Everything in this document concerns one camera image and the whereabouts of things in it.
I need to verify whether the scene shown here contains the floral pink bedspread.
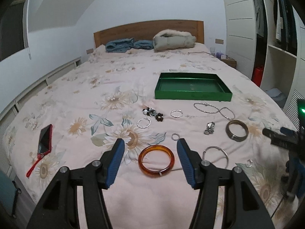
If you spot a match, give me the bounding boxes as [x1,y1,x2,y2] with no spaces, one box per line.
[3,48,297,228]

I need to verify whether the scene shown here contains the wooden headboard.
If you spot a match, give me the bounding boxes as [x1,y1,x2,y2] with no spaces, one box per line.
[94,20,205,47]

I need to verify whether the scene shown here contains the white wardrobe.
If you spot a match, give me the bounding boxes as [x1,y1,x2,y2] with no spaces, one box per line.
[224,0,304,126]

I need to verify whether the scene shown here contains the thin silver bangle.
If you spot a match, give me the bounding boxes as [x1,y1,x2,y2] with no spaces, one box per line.
[202,146,229,169]

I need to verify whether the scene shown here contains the folded clothes on shelf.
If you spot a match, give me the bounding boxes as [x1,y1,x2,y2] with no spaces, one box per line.
[265,88,287,109]

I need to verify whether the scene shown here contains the window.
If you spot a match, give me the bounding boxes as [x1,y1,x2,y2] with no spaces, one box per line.
[1,0,28,61]

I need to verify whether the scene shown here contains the wooden nightstand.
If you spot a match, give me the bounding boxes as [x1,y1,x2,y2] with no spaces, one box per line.
[221,57,237,69]

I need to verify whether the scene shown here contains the amber resin bangle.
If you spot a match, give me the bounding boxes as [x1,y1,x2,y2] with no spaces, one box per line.
[138,145,175,177]

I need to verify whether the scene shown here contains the hanging clothes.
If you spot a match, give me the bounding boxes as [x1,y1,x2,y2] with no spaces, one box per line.
[254,0,297,55]

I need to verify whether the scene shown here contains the green jewelry tray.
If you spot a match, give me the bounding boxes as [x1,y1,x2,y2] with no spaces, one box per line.
[155,72,232,102]

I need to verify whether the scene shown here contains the dark beaded bracelet with tassel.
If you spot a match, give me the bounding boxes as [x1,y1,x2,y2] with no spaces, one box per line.
[142,106,165,122]

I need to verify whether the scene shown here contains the glass cup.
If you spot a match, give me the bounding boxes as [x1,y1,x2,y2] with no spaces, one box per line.
[210,47,216,56]

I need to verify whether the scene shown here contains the dark brown wooden bangle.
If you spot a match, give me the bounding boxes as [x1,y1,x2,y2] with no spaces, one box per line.
[225,120,249,142]

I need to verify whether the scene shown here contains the silver chain necklace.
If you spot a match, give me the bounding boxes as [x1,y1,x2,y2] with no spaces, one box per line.
[193,101,236,121]

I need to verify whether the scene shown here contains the red smartphone with strap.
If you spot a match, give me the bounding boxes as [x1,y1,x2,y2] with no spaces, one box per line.
[26,124,53,178]

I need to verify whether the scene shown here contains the blue folded blanket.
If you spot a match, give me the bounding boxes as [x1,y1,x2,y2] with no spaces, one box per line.
[105,38,153,53]

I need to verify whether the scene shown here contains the silver link watch bracelet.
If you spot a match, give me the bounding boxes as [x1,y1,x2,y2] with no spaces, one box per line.
[204,121,216,135]

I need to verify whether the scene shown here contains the teal bin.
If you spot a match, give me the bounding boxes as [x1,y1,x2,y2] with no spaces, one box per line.
[0,171,22,218]

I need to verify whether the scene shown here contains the twisted silver hoop bracelet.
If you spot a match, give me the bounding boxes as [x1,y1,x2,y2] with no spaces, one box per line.
[136,117,152,129]

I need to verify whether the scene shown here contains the grey fur-trimmed coat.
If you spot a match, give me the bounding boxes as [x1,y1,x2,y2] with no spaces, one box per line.
[152,29,197,51]

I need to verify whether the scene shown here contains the red container in wardrobe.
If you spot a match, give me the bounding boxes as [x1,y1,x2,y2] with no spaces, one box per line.
[252,66,264,87]

